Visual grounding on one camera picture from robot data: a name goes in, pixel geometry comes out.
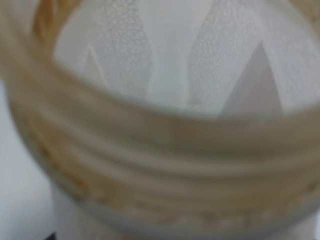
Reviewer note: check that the clear bottle with brown drink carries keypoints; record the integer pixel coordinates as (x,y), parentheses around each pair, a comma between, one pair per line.
(170,119)

